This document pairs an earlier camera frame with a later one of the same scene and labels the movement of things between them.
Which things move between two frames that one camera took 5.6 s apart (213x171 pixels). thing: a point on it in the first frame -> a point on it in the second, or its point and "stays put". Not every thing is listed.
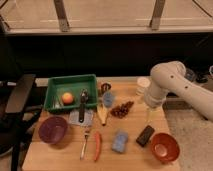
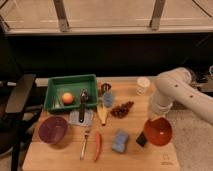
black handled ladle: x=83 y=99 stays put
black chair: x=17 y=120 stays put
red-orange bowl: x=165 y=147 -> x=158 y=131
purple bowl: x=52 y=129 stays put
